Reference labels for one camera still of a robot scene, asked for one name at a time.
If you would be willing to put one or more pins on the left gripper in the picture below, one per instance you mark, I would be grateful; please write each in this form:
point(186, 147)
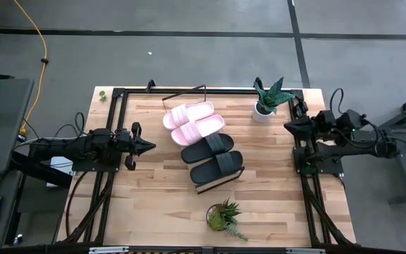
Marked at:
point(127, 144)

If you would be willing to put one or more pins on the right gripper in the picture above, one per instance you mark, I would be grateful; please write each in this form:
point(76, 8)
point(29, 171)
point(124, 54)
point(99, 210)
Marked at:
point(323, 123)

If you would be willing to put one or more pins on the pink slide sandal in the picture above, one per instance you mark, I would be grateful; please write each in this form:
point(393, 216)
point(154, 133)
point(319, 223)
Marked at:
point(196, 130)
point(185, 115)

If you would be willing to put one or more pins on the black slide sandal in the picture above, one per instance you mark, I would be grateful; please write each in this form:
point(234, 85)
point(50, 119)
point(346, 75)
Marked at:
point(203, 150)
point(213, 169)

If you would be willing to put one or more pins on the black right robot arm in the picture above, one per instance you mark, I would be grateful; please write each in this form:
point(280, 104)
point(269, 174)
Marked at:
point(351, 150)

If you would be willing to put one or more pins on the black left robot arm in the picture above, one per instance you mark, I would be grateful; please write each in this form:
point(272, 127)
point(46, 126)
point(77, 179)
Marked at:
point(69, 148)

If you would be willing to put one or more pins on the snake plant in white pot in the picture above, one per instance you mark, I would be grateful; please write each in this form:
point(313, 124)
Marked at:
point(263, 114)

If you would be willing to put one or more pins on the white flat box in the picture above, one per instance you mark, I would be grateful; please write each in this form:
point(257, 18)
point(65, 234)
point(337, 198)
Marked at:
point(60, 162)

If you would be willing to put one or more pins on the succulent plant in black bowl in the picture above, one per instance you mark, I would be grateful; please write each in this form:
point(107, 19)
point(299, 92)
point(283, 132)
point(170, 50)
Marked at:
point(219, 220)

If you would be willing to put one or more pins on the yellow plug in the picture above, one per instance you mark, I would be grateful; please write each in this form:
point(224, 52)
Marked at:
point(22, 132)

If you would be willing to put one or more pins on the dark grey desk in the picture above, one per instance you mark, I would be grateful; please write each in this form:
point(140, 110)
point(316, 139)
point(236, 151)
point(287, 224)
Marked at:
point(2, 123)

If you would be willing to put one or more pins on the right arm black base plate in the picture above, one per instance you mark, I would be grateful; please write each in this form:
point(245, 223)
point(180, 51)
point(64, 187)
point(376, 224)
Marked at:
point(333, 167)

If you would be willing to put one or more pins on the black metal table frame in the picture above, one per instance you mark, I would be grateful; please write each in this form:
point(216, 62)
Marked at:
point(305, 185)

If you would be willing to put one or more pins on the black frame clamp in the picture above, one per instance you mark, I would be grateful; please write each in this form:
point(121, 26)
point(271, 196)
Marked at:
point(257, 82)
point(150, 84)

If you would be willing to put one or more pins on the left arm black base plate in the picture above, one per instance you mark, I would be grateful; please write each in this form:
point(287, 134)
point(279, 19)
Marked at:
point(83, 166)

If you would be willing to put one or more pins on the wooden shelf with black frame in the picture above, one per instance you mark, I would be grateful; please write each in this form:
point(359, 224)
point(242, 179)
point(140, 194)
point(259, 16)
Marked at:
point(217, 182)

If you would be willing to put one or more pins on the silver metal bracket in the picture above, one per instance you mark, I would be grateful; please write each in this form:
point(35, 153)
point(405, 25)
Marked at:
point(108, 249)
point(305, 251)

